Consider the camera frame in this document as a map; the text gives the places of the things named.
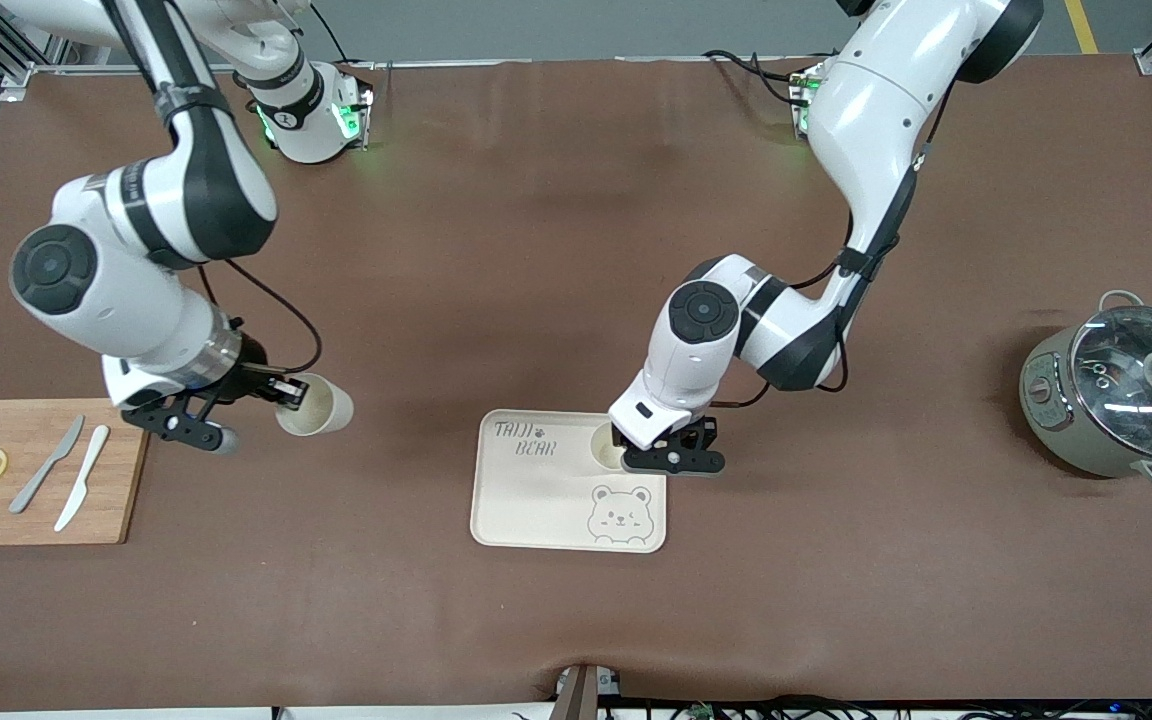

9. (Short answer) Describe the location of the grey plastic knife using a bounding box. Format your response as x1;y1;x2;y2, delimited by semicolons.
8;414;86;515

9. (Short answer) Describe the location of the white plastic knife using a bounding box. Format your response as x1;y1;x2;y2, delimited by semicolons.
53;424;111;533

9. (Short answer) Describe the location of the glass lid with copper knob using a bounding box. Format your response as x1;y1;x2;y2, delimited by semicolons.
1069;305;1152;453

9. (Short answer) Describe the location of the metal table edge bracket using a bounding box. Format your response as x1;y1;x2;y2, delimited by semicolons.
553;663;625;720

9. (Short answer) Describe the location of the white IKEA cup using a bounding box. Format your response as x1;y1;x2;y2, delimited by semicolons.
274;372;355;437
591;422;629;472

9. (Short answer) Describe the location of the cream tray with bear print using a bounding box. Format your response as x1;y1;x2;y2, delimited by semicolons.
469;409;669;554

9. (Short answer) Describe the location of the grey-green electric cooking pot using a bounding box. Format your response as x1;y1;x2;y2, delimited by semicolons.
1019;290;1152;489

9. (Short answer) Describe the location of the black base cable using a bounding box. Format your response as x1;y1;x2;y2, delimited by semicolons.
701;45;822;106
313;0;355;66

